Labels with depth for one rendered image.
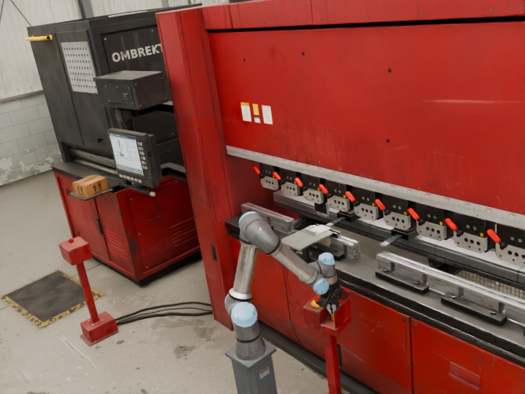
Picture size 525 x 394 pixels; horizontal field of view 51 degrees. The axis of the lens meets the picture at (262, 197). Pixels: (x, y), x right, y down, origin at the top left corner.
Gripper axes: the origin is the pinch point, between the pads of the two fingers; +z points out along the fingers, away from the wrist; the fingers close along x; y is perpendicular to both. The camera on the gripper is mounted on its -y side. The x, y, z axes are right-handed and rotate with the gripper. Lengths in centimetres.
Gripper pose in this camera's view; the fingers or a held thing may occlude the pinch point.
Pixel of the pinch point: (333, 315)
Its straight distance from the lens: 294.3
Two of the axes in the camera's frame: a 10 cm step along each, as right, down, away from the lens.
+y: 6.0, -4.4, 6.7
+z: 1.8, 8.9, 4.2
